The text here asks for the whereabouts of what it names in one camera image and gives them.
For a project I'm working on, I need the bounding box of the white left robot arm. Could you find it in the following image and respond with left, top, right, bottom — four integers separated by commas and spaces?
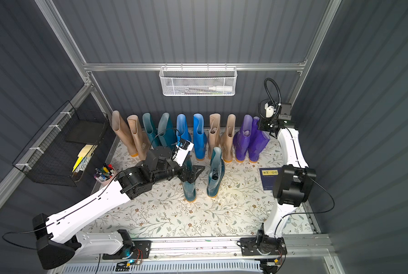
33, 147, 205, 270

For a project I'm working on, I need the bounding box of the beige rain boot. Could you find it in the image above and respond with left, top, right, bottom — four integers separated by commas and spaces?
111, 110, 138, 157
127, 115, 151, 161
221, 114, 236, 163
208, 113, 221, 158

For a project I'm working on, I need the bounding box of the black wire wall basket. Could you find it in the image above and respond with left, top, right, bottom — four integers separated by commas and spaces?
12, 102, 109, 187

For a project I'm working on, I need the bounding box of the dark teal boot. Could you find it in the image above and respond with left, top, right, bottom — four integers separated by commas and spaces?
142, 113, 161, 147
158, 113, 177, 148

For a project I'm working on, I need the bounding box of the yellow notepad in basket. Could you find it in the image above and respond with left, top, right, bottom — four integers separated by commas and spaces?
72, 145, 97, 172

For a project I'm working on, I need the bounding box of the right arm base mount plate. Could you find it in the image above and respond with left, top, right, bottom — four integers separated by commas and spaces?
237, 236, 287, 258

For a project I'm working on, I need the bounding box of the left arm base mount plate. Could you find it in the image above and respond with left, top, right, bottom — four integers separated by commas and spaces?
102, 240, 152, 260

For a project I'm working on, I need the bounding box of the white bottle in basket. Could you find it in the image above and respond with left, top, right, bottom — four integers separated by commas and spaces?
208, 86, 233, 94

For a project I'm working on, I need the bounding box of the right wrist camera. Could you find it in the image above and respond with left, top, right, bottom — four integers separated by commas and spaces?
264, 103, 275, 118

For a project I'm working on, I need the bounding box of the purple front boot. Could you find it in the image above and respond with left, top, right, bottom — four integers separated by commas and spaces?
233, 114, 253, 162
248, 116, 270, 163

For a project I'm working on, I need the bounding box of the dark blue book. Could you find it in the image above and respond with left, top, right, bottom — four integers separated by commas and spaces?
259, 167, 282, 191

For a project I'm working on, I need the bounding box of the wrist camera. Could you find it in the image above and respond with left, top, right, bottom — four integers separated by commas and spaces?
264, 103, 275, 118
172, 138, 194, 167

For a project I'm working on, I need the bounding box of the white wire mesh basket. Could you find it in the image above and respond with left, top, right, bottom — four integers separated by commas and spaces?
159, 66, 238, 97

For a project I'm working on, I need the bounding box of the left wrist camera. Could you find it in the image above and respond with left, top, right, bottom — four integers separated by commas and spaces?
172, 138, 194, 167

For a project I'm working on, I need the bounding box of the pink cup of markers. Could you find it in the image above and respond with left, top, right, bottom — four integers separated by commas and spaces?
94, 164, 116, 186

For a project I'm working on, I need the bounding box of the blue rain boot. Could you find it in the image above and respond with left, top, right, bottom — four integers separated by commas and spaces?
176, 114, 191, 142
193, 113, 207, 161

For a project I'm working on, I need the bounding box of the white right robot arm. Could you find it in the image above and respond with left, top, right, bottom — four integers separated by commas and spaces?
255, 99, 317, 255

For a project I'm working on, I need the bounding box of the floral floor mat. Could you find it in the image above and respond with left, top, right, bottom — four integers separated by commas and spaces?
78, 127, 314, 240

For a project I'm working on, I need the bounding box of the teal front boot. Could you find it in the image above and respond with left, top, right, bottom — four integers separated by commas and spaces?
182, 157, 196, 202
207, 147, 225, 198

